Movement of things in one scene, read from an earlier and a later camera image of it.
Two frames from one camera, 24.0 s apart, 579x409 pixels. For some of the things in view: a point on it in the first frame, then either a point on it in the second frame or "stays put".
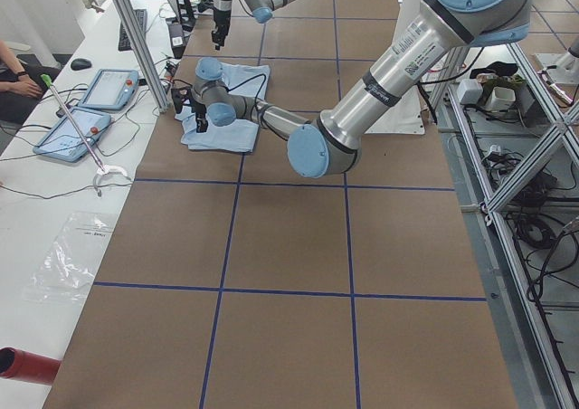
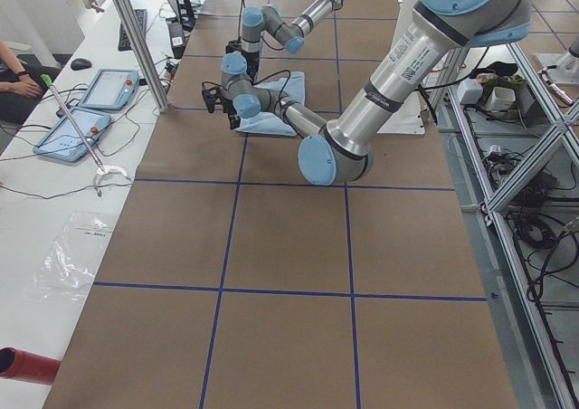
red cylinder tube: x=23 y=366 stays put
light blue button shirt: x=240 y=136 → x=270 y=123
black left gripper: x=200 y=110 → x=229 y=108
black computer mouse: x=80 y=64 stays put
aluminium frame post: x=138 y=42 stays put
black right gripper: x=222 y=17 → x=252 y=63
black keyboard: x=124 y=42 stays put
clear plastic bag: x=65 y=273 stays put
